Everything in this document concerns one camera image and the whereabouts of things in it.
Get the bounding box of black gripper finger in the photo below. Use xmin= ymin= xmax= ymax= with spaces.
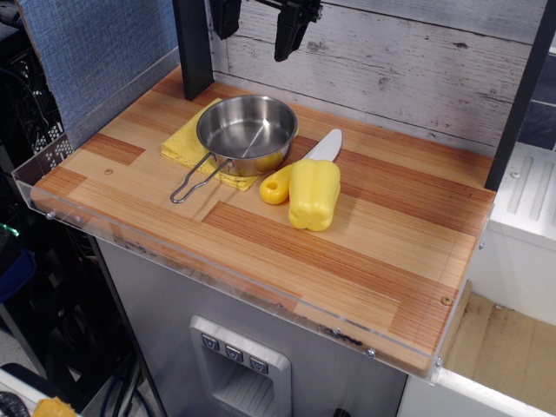
xmin=209 ymin=0 xmax=242 ymax=40
xmin=275 ymin=0 xmax=322 ymax=62

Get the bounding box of stainless steel pan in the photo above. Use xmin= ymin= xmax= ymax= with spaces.
xmin=170 ymin=95 xmax=298 ymax=203

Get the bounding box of blue fabric panel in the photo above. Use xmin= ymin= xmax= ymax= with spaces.
xmin=17 ymin=0 xmax=179 ymax=149

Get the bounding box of yellow plastic bell pepper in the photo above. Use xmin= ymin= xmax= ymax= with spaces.
xmin=288 ymin=162 xmax=341 ymax=231

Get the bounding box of clear acrylic table guard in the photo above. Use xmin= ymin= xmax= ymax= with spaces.
xmin=10 ymin=45 xmax=490 ymax=387

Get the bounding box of silver toy fridge dispenser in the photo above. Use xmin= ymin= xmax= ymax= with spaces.
xmin=189 ymin=315 xmax=293 ymax=416

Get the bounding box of white toy sink unit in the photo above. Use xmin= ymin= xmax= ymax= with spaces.
xmin=445 ymin=143 xmax=555 ymax=416

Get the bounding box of yellow object bottom left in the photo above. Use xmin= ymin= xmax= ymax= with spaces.
xmin=32 ymin=397 xmax=77 ymax=417

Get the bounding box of black left vertical post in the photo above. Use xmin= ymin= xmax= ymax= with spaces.
xmin=172 ymin=0 xmax=214 ymax=101

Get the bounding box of black vertical post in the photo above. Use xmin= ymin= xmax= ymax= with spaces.
xmin=172 ymin=0 xmax=214 ymax=101
xmin=484 ymin=0 xmax=555 ymax=191

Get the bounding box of white knife yellow handle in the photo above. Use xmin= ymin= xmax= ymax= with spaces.
xmin=259 ymin=129 xmax=343 ymax=205

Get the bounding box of black right vertical post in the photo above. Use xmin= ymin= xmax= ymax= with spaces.
xmin=484 ymin=0 xmax=555 ymax=191

